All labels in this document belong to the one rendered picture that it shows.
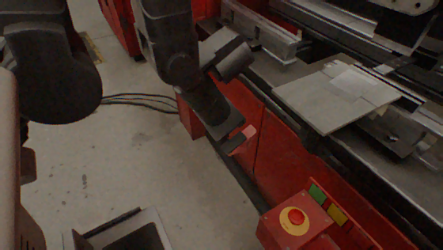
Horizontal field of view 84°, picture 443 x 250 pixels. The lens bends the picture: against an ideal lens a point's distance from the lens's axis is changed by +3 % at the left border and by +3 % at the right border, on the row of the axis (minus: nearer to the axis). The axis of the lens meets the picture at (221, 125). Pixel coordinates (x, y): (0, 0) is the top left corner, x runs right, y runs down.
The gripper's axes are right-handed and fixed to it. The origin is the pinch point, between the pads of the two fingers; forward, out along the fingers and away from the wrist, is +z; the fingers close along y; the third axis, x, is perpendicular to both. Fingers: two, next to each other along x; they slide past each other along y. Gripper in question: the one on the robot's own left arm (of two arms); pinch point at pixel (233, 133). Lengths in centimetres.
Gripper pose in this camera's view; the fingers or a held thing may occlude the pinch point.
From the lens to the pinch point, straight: 51.7
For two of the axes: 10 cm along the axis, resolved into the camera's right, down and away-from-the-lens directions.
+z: 3.9, 4.6, 8.0
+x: -7.7, 6.4, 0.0
